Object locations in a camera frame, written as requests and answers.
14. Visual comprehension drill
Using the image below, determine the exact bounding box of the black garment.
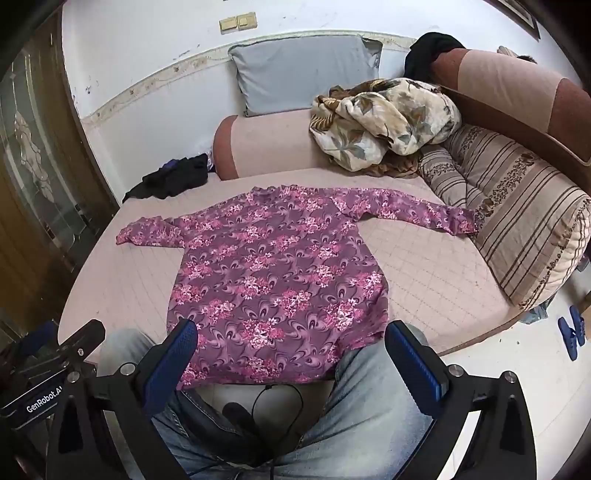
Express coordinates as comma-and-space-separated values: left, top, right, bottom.
404, 32, 466, 84

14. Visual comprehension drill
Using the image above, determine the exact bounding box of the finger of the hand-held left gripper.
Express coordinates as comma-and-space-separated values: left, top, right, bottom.
18, 320, 58, 360
58, 319, 106, 367

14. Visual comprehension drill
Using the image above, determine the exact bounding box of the wooden door with glass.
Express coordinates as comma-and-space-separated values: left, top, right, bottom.
0, 28, 118, 333

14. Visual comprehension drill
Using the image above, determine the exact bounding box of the black cable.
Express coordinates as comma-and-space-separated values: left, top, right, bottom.
252, 385, 306, 480

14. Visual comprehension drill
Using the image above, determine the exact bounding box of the grey pillow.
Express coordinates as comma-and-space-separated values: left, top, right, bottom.
228, 34, 383, 117

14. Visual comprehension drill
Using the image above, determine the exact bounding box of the beige floral blanket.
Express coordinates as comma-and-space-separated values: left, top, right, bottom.
308, 78, 462, 178

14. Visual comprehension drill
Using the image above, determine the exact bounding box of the black shoe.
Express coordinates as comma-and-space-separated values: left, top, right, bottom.
219, 402, 278, 462

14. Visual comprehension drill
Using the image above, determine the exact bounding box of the person's left leg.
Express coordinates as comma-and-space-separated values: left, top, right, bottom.
97, 329, 259, 480

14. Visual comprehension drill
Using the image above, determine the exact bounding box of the small striped pillow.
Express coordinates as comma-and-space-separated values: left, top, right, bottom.
418, 147, 467, 208

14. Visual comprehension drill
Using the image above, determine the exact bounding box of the blue slipper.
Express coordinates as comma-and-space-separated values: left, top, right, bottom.
558, 316, 579, 361
569, 305, 586, 346

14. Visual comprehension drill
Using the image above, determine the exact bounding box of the pink quilted bed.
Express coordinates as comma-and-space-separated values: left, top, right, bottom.
58, 166, 513, 370

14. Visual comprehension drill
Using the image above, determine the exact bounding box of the dark picture frame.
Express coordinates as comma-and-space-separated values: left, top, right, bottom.
485, 0, 541, 40

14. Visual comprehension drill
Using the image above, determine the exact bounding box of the pink and brown padded headboard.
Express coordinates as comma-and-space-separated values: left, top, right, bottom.
429, 46, 591, 167

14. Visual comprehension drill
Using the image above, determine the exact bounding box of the large striped cushion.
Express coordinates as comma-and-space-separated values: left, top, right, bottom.
443, 124, 591, 311

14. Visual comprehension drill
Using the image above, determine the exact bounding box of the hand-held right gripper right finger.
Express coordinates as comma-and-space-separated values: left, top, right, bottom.
385, 320, 539, 480

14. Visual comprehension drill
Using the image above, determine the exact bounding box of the purple floral shirt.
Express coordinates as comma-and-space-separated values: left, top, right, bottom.
115, 184, 478, 391

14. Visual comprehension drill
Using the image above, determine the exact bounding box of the pile of black clothes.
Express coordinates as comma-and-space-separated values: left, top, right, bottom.
122, 154, 209, 204

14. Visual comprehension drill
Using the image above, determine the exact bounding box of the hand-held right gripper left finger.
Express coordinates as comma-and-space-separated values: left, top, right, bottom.
46, 318, 199, 480

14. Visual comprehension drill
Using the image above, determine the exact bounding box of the blue-grey cloth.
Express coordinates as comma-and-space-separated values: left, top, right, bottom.
522, 300, 552, 326

